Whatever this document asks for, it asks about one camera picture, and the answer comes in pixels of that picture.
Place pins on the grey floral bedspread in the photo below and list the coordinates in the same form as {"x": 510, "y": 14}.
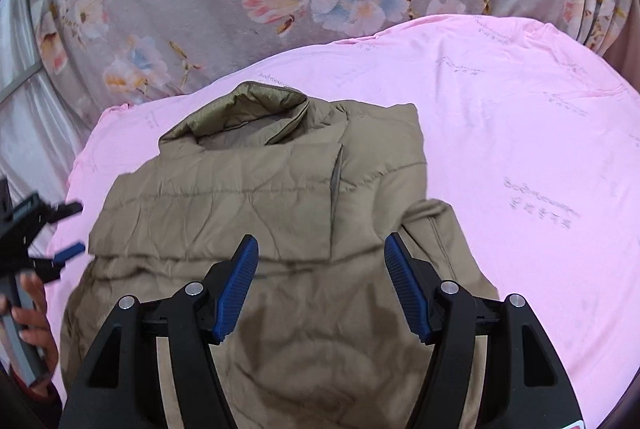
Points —
{"x": 200, "y": 9}

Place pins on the silver grey curtain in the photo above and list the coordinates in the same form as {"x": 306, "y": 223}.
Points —
{"x": 30, "y": 134}

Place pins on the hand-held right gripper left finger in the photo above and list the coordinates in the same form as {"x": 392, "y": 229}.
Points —
{"x": 237, "y": 289}

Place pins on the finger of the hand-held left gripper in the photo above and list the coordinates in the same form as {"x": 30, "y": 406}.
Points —
{"x": 67, "y": 210}
{"x": 72, "y": 250}

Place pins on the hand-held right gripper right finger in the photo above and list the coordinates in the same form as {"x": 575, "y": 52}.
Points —
{"x": 406, "y": 289}

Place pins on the khaki puffer jacket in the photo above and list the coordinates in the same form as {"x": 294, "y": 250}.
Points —
{"x": 225, "y": 199}

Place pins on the person's left hand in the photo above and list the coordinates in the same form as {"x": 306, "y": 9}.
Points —
{"x": 40, "y": 309}

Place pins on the pink blanket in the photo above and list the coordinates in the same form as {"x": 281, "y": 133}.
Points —
{"x": 500, "y": 134}

